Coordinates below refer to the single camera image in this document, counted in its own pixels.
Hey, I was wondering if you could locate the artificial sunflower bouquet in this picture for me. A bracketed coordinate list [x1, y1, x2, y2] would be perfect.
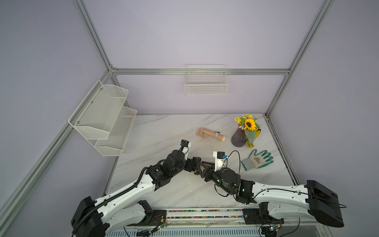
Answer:
[235, 114, 260, 141]

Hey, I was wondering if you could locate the aluminium frame post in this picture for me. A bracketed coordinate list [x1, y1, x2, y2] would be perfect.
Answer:
[265, 0, 335, 117]
[73, 0, 113, 71]

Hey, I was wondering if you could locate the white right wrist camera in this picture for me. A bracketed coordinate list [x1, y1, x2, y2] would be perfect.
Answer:
[213, 152, 228, 171]

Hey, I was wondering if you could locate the mannequin hand with black watch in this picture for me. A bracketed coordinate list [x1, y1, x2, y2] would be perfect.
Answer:
[194, 164, 208, 178]

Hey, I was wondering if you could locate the mannequin hand with white watch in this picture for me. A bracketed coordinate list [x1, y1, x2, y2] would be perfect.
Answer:
[196, 128, 226, 142]

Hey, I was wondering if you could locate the white wire wall basket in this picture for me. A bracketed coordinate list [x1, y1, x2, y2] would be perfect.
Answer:
[185, 64, 229, 95]

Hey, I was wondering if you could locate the aluminium frame back rail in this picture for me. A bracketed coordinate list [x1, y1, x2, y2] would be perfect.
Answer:
[112, 68, 290, 76]

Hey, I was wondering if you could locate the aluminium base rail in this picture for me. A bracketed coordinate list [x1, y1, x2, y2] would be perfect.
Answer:
[106, 207, 323, 230]

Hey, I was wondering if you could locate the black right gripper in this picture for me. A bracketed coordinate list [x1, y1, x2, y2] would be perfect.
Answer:
[196, 160, 234, 194]

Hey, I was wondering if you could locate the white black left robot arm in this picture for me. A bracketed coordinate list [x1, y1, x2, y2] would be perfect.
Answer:
[71, 150, 201, 237]

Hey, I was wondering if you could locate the white patterned wrist watch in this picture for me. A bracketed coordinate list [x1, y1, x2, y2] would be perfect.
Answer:
[214, 131, 220, 139]

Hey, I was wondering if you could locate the aluminium frame left post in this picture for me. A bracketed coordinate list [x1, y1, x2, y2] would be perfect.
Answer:
[73, 0, 113, 71]

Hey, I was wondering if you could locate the white two-tier mesh shelf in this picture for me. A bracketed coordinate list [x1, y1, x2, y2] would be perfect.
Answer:
[68, 81, 137, 157]

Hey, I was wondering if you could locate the green white work glove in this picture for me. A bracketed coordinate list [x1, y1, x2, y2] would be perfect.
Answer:
[241, 149, 274, 171]

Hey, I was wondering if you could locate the purple ribbed glass vase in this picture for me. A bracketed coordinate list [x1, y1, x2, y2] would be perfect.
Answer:
[231, 128, 247, 148]

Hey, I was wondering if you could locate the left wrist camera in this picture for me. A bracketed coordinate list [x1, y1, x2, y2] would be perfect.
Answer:
[179, 139, 191, 154]

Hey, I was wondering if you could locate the aluminium frame right post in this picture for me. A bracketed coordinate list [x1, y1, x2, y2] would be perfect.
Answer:
[265, 0, 335, 117]

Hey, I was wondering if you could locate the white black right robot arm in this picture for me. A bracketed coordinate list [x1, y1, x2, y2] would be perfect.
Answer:
[196, 162, 345, 228]

